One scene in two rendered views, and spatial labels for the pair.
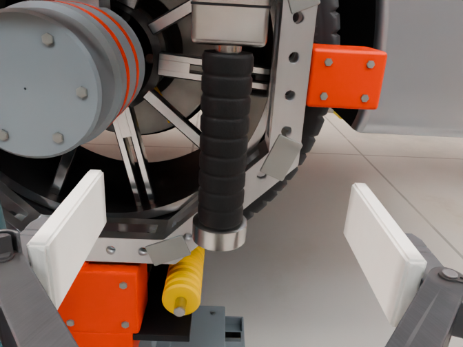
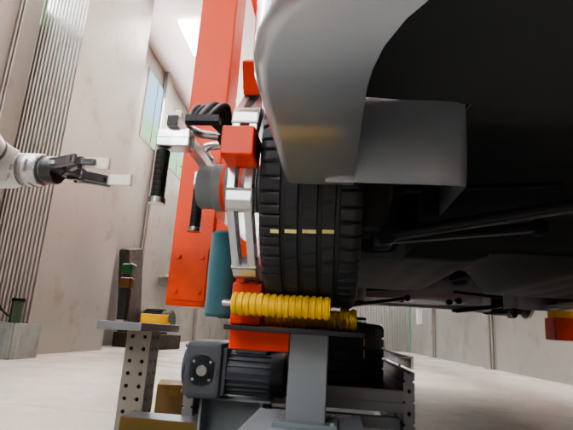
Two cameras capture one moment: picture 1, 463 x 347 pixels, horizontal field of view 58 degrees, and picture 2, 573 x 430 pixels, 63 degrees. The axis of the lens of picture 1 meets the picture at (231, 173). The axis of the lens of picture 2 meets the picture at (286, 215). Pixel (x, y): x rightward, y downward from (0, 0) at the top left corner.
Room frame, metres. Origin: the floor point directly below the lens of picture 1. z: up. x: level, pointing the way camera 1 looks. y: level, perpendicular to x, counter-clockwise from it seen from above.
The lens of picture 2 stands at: (0.80, -1.10, 0.45)
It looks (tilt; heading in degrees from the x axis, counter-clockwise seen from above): 14 degrees up; 98
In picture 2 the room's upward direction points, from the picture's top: 4 degrees clockwise
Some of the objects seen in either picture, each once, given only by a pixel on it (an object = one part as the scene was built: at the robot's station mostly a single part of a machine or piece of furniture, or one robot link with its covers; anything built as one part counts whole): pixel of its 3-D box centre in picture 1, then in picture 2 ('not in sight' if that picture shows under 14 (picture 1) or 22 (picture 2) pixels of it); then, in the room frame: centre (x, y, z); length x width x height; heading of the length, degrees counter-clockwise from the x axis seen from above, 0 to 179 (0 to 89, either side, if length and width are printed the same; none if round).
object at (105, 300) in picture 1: (111, 288); (263, 317); (0.57, 0.19, 0.48); 0.16 x 0.12 x 0.17; 2
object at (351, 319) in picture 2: not in sight; (310, 317); (0.70, 0.19, 0.49); 0.29 x 0.06 x 0.06; 2
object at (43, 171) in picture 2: not in sight; (60, 171); (0.02, 0.00, 0.83); 0.09 x 0.08 x 0.07; 2
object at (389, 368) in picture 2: not in sight; (378, 367); (0.98, 1.97, 0.28); 2.47 x 0.06 x 0.22; 92
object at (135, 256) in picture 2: not in sight; (151, 297); (-3.15, 7.93, 0.96); 1.13 x 1.12 x 1.93; 3
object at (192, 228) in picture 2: not in sight; (196, 209); (0.29, 0.35, 0.83); 0.04 x 0.04 x 0.16
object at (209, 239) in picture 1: (223, 146); (159, 175); (0.30, 0.01, 0.83); 0.04 x 0.04 x 0.16
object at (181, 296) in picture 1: (187, 255); (280, 305); (0.63, 0.07, 0.51); 0.29 x 0.06 x 0.06; 2
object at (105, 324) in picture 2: not in sight; (141, 326); (-0.03, 0.75, 0.44); 0.43 x 0.17 x 0.03; 92
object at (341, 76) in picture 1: (339, 75); (240, 147); (0.54, -0.13, 0.85); 0.09 x 0.08 x 0.07; 92
